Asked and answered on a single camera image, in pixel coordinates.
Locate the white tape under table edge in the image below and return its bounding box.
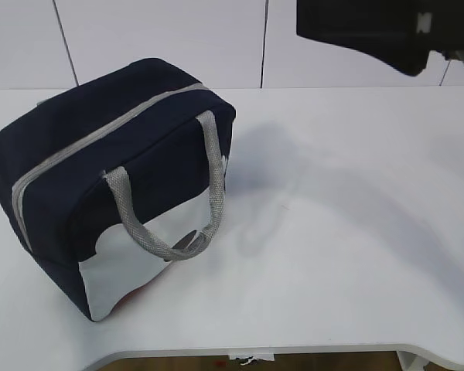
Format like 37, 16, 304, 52
228, 353, 275, 366

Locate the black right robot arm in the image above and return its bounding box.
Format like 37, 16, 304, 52
296, 0, 464, 77

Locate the navy blue lunch bag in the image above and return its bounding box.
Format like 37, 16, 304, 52
0, 58, 236, 322

